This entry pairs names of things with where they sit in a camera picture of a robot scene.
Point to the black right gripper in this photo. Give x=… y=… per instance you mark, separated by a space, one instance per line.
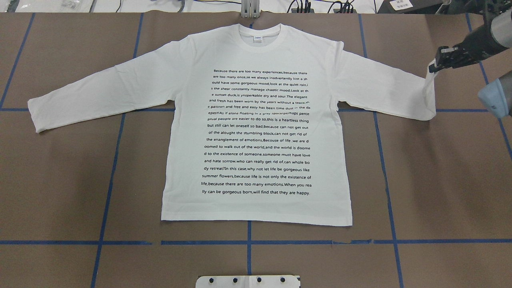
x=474 y=45

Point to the white long-sleeve printed shirt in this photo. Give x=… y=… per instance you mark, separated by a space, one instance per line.
x=256 y=133

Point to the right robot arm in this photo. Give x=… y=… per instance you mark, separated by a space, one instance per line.
x=492 y=38

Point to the grey aluminium camera post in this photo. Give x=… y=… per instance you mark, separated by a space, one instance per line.
x=250 y=8

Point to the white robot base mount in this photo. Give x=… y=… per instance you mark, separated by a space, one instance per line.
x=249 y=281

